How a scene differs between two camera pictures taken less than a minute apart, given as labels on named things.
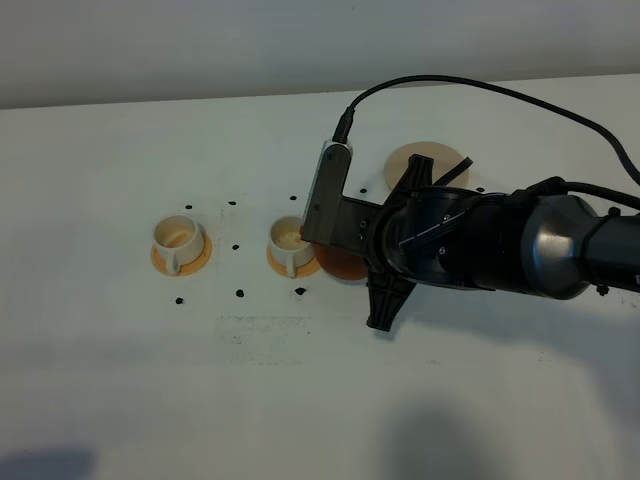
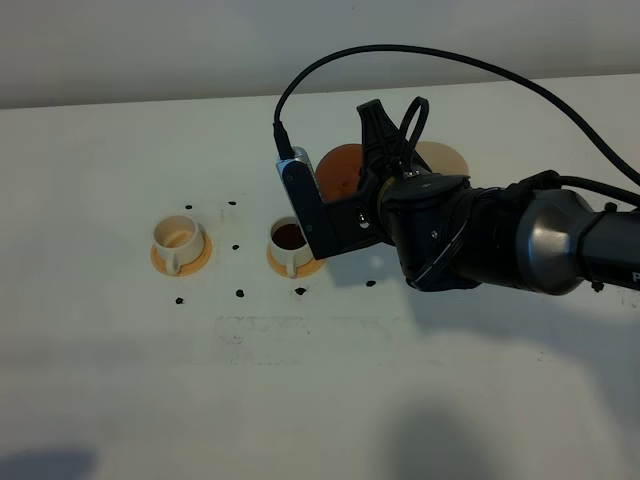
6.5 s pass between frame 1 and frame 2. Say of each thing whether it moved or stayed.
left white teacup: stayed
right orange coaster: stayed
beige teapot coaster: stayed
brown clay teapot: moved
